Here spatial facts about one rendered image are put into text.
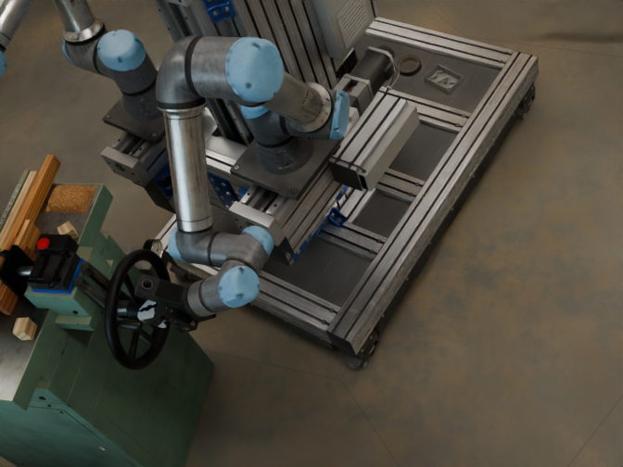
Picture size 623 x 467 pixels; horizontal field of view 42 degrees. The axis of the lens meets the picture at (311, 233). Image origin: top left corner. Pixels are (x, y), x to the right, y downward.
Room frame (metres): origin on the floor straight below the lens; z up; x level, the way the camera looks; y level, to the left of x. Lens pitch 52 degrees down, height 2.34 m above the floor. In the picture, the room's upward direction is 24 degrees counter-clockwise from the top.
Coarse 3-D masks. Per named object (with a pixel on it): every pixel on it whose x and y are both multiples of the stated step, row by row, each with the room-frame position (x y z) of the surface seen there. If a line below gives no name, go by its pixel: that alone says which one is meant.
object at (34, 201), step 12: (48, 156) 1.68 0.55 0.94; (48, 168) 1.64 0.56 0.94; (36, 180) 1.61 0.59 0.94; (48, 180) 1.62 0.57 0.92; (36, 192) 1.57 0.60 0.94; (24, 204) 1.54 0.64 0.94; (36, 204) 1.55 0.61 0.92; (24, 216) 1.50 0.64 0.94; (36, 216) 1.53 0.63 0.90; (0, 264) 1.38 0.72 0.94
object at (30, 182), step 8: (32, 176) 1.62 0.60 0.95; (24, 184) 1.60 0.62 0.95; (32, 184) 1.60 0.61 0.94; (24, 192) 1.57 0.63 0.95; (24, 200) 1.55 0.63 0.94; (16, 208) 1.53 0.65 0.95; (8, 216) 1.52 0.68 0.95; (16, 216) 1.51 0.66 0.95; (8, 224) 1.49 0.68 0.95; (8, 232) 1.47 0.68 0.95; (0, 240) 1.45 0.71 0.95
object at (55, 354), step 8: (96, 240) 1.42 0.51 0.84; (104, 240) 1.44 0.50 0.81; (96, 248) 1.41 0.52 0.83; (64, 328) 1.21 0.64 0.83; (64, 336) 1.20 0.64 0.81; (56, 344) 1.17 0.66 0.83; (64, 344) 1.19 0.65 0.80; (56, 352) 1.16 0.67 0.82; (48, 360) 1.14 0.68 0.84; (56, 360) 1.15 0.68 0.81; (48, 368) 1.12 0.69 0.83; (40, 376) 1.11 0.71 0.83; (48, 376) 1.11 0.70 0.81
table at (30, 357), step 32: (96, 192) 1.52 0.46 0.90; (96, 224) 1.45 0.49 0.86; (0, 320) 1.26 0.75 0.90; (32, 320) 1.21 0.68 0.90; (64, 320) 1.20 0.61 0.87; (96, 320) 1.18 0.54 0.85; (0, 352) 1.17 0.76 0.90; (32, 352) 1.13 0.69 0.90; (0, 384) 1.08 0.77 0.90; (32, 384) 1.08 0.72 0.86
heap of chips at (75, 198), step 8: (64, 184) 1.58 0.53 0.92; (72, 184) 1.56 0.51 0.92; (80, 184) 1.55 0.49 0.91; (56, 192) 1.56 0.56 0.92; (64, 192) 1.54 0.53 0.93; (72, 192) 1.53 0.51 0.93; (80, 192) 1.52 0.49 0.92; (88, 192) 1.52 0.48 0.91; (48, 200) 1.55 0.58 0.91; (56, 200) 1.53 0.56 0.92; (64, 200) 1.51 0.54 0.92; (72, 200) 1.50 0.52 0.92; (80, 200) 1.50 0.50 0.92; (88, 200) 1.50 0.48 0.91; (48, 208) 1.53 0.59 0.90; (56, 208) 1.51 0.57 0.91; (64, 208) 1.50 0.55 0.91; (72, 208) 1.49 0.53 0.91; (80, 208) 1.48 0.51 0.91
